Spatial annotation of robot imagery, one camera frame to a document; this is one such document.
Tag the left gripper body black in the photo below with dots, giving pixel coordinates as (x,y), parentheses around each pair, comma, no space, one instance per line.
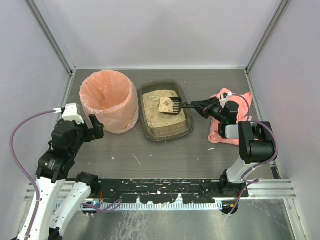
(90,130)

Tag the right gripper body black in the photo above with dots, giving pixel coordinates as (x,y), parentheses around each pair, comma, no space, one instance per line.
(208,109)

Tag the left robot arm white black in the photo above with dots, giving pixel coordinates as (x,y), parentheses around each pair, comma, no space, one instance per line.
(42,223)

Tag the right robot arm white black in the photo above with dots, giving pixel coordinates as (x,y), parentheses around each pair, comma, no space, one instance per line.
(256,141)

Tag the grey cable duct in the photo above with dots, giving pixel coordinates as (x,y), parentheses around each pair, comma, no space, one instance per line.
(176,206)

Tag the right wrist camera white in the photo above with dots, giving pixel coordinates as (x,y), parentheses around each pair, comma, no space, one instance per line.
(224,96)

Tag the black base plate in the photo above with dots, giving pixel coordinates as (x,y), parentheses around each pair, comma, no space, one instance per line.
(160,191)

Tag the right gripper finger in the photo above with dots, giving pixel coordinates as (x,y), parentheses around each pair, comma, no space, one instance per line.
(205,103)
(202,111)

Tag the black litter scoop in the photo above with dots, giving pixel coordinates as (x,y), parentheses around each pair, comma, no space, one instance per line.
(172,105)

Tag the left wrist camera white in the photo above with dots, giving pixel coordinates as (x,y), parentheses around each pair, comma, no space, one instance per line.
(72,113)

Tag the bin with orange bag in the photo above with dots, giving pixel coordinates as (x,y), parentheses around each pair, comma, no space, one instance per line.
(112,97)

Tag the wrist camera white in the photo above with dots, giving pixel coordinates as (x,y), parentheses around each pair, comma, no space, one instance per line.
(224,96)
(72,113)

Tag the cat litter sand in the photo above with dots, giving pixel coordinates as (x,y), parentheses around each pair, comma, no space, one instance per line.
(155,119)

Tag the pink cloth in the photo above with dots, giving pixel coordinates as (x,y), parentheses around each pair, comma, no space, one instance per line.
(243,100)

